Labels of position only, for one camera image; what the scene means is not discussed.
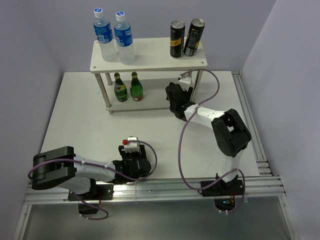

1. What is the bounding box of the black can gold top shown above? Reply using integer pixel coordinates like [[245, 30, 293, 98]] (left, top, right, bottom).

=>
[[183, 18, 205, 57]]

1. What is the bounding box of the white two-tier shelf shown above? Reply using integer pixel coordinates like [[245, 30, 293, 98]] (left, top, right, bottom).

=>
[[90, 37, 208, 114]]

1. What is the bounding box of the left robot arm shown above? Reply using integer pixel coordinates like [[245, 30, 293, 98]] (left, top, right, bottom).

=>
[[27, 140, 155, 200]]

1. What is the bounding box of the black can yellow label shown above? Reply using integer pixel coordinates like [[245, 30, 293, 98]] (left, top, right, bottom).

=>
[[170, 19, 185, 58]]

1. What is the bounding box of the green glass bottle front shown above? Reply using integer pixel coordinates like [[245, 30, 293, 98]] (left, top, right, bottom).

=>
[[114, 72, 128, 102]]

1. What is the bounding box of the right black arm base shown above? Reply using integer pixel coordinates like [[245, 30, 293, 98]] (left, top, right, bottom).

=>
[[197, 179, 245, 211]]

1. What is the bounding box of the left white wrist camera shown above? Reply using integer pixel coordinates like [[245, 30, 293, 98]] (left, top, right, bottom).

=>
[[122, 139, 140, 153]]

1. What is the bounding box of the aluminium front rail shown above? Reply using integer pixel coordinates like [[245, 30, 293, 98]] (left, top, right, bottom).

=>
[[23, 176, 286, 205]]

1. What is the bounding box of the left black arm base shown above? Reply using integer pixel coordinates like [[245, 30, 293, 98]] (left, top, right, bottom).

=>
[[67, 183, 115, 215]]

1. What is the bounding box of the aluminium side rail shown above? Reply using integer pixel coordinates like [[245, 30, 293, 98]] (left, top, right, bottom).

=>
[[231, 71, 273, 177]]

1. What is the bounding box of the green glass bottle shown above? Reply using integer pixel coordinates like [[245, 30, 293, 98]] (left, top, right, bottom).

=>
[[130, 71, 144, 102], [114, 72, 128, 102]]

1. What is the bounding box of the clear soda bottle front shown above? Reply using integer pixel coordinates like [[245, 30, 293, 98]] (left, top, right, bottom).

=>
[[127, 136, 139, 143]]

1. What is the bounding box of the small blue label water bottle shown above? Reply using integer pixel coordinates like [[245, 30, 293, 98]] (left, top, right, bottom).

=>
[[114, 11, 136, 65]]

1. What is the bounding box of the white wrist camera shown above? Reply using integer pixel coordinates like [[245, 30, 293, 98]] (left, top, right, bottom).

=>
[[122, 139, 140, 153], [178, 72, 193, 92]]

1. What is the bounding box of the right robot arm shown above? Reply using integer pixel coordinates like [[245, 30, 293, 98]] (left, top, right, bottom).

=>
[[165, 82, 252, 195]]

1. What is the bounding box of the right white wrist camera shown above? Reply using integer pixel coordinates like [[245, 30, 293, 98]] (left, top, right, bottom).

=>
[[178, 72, 193, 92]]

